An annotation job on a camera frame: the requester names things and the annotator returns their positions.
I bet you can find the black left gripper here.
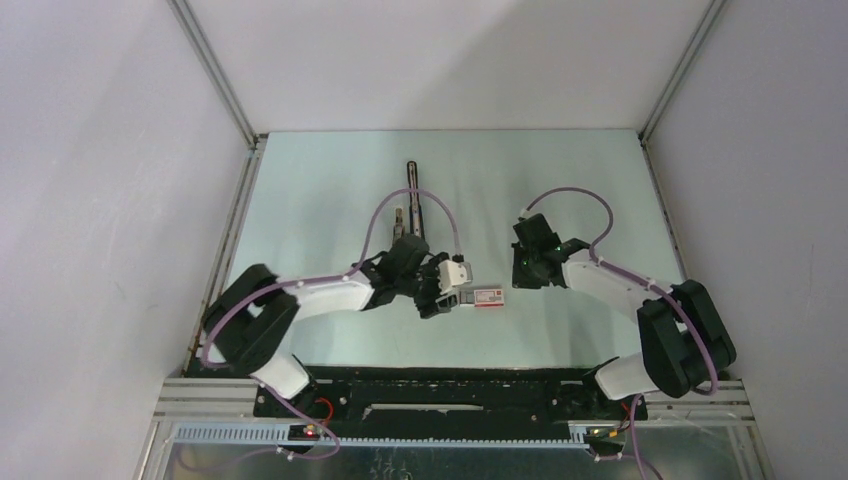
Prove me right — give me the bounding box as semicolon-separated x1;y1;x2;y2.
396;252;457;319

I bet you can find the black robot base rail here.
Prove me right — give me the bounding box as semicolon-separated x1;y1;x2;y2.
178;364;664;445

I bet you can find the beige stapler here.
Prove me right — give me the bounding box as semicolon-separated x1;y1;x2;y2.
392;207;405;243

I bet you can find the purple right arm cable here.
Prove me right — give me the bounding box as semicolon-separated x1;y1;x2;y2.
519;186;720;480

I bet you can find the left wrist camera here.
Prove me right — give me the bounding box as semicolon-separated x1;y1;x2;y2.
438;259;473;295

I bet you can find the staple box tray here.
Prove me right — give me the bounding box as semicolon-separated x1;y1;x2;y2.
458;289;476;307

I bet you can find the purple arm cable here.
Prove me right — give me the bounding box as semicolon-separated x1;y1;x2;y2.
519;186;720;480
200;188;464;458

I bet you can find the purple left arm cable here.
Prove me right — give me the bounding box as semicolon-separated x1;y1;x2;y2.
200;188;464;458

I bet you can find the white red staple box sleeve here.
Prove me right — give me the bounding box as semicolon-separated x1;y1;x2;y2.
472;286;505;308

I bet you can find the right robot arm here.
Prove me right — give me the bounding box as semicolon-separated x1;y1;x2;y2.
512;214;737;418

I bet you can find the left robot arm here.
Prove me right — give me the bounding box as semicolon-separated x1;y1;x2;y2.
200;234;472;417

